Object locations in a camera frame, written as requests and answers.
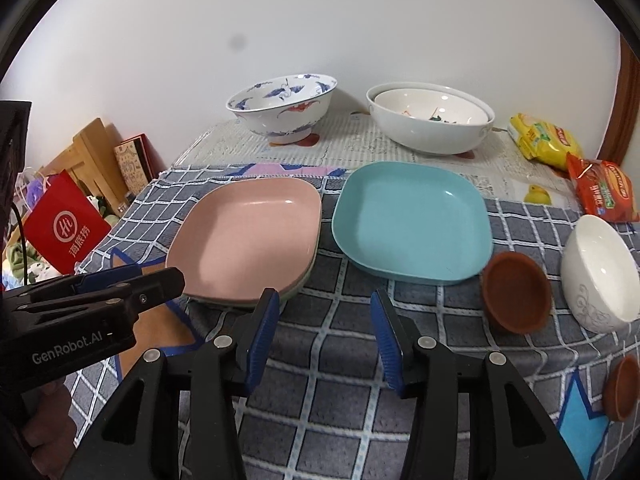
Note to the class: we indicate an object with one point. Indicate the pink plate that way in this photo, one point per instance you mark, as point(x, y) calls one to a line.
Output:
point(245, 240)

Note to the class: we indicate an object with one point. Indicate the red paper bag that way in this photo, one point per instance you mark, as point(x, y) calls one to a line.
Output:
point(65, 225)

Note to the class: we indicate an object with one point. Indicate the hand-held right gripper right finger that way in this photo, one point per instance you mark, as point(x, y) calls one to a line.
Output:
point(387, 345)

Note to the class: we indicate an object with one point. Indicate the wooden folding stand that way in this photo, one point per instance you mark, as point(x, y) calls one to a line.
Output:
point(92, 150)

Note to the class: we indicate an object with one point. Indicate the white printed mat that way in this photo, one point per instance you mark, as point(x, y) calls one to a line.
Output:
point(350, 145)

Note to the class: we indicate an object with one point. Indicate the person's left hand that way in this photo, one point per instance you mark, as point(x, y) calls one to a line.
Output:
point(47, 415)

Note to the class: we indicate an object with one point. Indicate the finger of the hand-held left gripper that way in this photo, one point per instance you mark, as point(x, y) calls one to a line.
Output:
point(107, 277)
point(160, 285)

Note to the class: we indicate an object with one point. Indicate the small brown bowl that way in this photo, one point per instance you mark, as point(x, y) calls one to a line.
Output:
point(622, 390)
point(515, 290)

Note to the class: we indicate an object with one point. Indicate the teal plate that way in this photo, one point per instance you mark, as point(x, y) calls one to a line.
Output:
point(410, 220)

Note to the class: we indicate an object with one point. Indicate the blue patterned porcelain bowl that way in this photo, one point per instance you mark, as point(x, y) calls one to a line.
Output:
point(280, 105)

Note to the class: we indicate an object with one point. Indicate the red chip bag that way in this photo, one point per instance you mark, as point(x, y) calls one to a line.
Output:
point(605, 190)

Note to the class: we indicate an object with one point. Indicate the large white bowl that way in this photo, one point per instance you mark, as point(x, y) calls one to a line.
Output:
point(425, 137)

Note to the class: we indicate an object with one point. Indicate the yellow chip bag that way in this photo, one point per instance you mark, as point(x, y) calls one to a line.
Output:
point(545, 142)

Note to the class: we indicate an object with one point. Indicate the grey plaid cloth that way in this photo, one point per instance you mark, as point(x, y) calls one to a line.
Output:
point(310, 435)

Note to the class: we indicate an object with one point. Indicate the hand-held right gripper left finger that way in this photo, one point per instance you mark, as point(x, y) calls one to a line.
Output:
point(260, 340)

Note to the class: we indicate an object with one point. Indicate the white bowl with grey scrolls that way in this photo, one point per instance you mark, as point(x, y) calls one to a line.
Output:
point(595, 260)

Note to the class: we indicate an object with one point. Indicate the red patterned gift box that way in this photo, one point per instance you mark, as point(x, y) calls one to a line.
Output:
point(132, 165)

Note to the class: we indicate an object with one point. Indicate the wooden door frame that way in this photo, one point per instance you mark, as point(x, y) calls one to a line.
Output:
point(625, 110)

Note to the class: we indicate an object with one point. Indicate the white bowl with painted inside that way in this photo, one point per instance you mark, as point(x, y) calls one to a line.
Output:
point(450, 107)

